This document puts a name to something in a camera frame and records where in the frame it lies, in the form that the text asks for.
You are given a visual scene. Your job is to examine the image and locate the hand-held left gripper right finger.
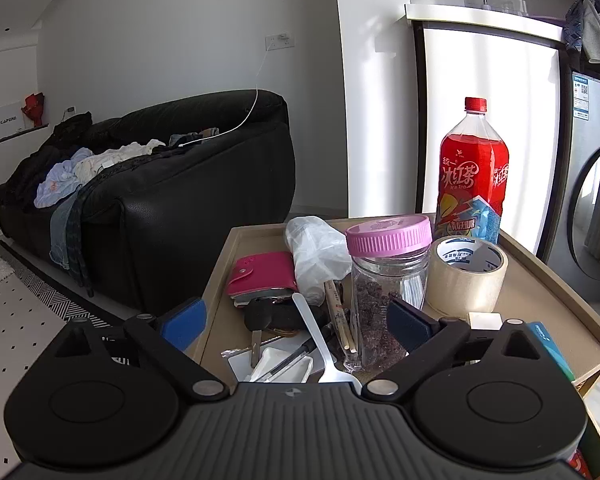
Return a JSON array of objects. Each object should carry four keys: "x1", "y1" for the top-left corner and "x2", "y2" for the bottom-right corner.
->
[{"x1": 361, "y1": 298, "x2": 556, "y2": 403}]

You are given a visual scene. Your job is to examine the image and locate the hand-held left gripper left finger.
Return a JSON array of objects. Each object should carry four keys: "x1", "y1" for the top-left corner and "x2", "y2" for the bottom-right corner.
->
[{"x1": 42, "y1": 297, "x2": 229, "y2": 405}]

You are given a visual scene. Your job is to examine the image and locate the wooden chopsticks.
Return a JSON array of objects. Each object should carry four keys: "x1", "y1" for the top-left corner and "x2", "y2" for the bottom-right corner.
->
[{"x1": 323, "y1": 279, "x2": 362, "y2": 362}]

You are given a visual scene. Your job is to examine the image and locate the black car key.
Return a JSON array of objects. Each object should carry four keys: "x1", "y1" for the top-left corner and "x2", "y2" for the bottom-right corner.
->
[{"x1": 243, "y1": 297, "x2": 332, "y2": 369}]

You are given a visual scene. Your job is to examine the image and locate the pink wallet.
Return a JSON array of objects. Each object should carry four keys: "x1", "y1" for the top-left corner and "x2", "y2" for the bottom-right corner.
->
[{"x1": 224, "y1": 251, "x2": 300, "y2": 307}]

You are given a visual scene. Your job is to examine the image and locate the white plastic spoon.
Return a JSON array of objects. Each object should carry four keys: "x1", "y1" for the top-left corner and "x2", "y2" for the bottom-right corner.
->
[{"x1": 291, "y1": 292, "x2": 364, "y2": 394}]

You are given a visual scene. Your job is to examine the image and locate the clear plastic bag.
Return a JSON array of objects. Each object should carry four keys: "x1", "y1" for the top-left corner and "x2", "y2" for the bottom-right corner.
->
[{"x1": 284, "y1": 215, "x2": 354, "y2": 307}]

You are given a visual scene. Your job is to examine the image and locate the clear jar with pink lid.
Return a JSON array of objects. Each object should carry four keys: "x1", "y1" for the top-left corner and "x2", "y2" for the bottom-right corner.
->
[{"x1": 345, "y1": 214, "x2": 434, "y2": 374}]

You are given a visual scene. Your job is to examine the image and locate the clear packing tape roll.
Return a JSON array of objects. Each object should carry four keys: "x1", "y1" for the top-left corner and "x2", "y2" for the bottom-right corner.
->
[{"x1": 424, "y1": 235, "x2": 510, "y2": 319}]

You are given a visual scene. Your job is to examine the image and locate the flat white box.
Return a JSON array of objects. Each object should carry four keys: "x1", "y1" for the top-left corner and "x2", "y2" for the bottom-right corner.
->
[{"x1": 467, "y1": 311, "x2": 504, "y2": 332}]

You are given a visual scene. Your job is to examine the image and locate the black leather sofa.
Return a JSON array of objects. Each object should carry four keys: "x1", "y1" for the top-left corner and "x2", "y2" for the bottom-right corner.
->
[{"x1": 0, "y1": 89, "x2": 297, "y2": 314}]

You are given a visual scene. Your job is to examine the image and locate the dark pen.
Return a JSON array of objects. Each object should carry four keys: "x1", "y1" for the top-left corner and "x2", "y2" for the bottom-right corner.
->
[{"x1": 259, "y1": 339, "x2": 314, "y2": 379}]

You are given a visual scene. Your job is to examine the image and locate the small white tray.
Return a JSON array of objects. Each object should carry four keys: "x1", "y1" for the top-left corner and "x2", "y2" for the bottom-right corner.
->
[{"x1": 249, "y1": 345, "x2": 315, "y2": 384}]

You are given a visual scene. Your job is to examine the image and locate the beige nightstand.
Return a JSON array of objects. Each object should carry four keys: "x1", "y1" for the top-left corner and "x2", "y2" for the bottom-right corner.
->
[{"x1": 185, "y1": 212, "x2": 600, "y2": 480}]

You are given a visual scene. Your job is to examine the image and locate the blue box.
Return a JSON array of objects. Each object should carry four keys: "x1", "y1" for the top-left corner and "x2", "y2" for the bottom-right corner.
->
[{"x1": 524, "y1": 322, "x2": 579, "y2": 387}]

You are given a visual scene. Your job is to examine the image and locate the blue jeans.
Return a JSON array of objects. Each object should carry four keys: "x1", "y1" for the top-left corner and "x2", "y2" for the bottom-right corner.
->
[{"x1": 48, "y1": 185, "x2": 94, "y2": 289}]

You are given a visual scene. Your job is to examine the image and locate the black and white patterned rug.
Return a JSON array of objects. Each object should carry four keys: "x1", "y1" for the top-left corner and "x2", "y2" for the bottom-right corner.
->
[{"x1": 0, "y1": 240, "x2": 127, "y2": 480}]

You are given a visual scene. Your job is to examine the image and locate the red drink bottle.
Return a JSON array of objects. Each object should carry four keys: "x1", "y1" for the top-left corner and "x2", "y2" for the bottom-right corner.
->
[{"x1": 433, "y1": 96, "x2": 511, "y2": 247}]

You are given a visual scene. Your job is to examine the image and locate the white garment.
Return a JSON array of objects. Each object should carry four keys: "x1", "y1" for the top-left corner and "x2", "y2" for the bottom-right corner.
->
[{"x1": 74, "y1": 138, "x2": 167, "y2": 187}]

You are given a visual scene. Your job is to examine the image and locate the light blue garment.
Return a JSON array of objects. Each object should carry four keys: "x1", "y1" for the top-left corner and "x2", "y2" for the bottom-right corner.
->
[{"x1": 33, "y1": 147, "x2": 94, "y2": 210}]

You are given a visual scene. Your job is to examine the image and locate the black garment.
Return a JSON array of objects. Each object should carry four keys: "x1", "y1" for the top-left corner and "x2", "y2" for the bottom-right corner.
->
[{"x1": 9, "y1": 112, "x2": 94, "y2": 187}]

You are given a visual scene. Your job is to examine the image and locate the red bouquet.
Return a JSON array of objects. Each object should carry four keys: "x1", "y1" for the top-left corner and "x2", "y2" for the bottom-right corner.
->
[{"x1": 20, "y1": 92, "x2": 49, "y2": 128}]

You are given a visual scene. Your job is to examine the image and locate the white sign card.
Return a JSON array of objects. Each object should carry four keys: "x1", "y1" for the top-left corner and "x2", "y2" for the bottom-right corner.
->
[{"x1": 0, "y1": 102, "x2": 27, "y2": 141}]

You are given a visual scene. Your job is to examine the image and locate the grey washing machine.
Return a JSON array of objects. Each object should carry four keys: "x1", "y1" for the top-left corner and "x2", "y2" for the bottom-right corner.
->
[{"x1": 537, "y1": 67, "x2": 600, "y2": 302}]

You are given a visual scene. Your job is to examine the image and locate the white countertop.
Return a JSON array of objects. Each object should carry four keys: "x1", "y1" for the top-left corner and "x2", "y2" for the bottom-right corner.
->
[{"x1": 404, "y1": 3, "x2": 600, "y2": 62}]

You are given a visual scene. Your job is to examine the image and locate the dark blue garment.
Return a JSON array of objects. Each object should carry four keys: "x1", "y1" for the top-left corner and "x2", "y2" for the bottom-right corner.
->
[{"x1": 562, "y1": 0, "x2": 600, "y2": 54}]

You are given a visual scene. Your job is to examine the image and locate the white charging cable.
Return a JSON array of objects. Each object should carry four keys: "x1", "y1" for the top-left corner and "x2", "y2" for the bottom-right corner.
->
[{"x1": 179, "y1": 35, "x2": 287, "y2": 148}]

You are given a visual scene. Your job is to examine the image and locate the wall shelf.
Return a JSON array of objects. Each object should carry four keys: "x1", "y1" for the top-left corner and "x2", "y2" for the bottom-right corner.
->
[{"x1": 0, "y1": 123, "x2": 50, "y2": 150}]

